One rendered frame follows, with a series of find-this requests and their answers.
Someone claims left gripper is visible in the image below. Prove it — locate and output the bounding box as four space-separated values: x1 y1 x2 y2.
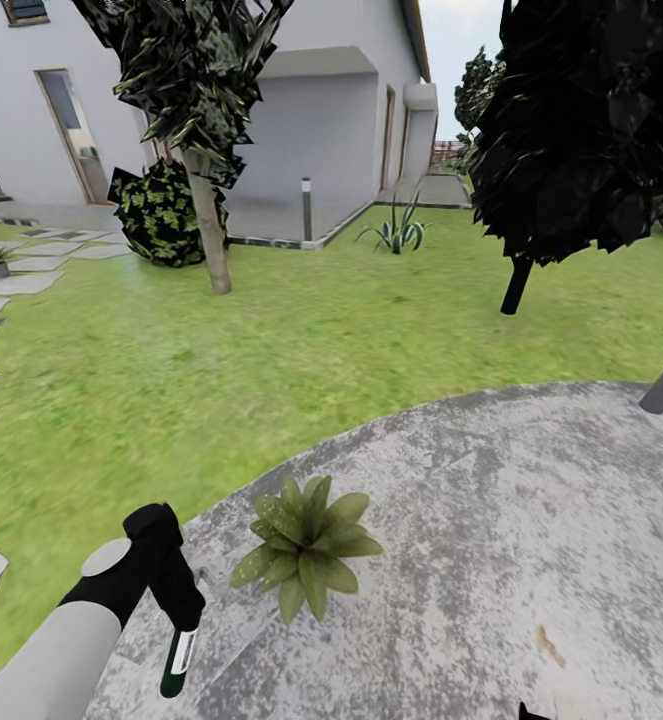
148 561 206 631

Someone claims insectifuge atomizer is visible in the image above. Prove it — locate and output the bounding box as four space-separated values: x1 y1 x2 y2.
160 627 198 698

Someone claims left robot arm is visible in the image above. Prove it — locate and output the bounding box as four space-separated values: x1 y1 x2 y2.
0 503 232 720

